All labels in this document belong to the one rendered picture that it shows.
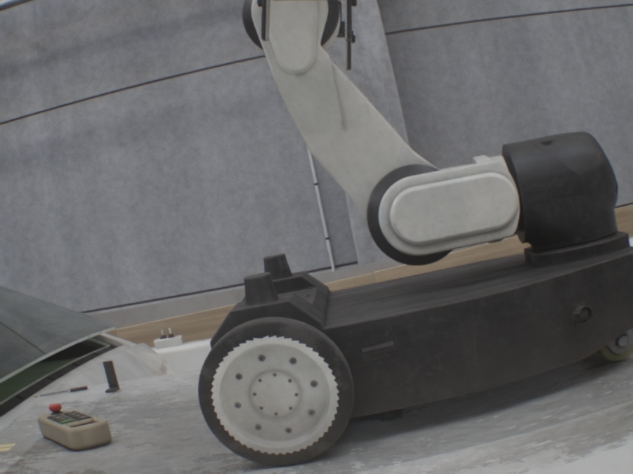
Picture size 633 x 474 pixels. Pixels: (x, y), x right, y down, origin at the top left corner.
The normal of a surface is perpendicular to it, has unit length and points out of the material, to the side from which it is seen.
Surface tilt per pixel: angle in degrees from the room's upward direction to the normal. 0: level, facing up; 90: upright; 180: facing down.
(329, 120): 115
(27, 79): 90
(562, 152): 49
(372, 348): 90
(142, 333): 90
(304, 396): 90
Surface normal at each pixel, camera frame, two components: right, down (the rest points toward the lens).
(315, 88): 0.06, 0.45
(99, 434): 0.54, -0.07
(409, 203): -0.02, 0.04
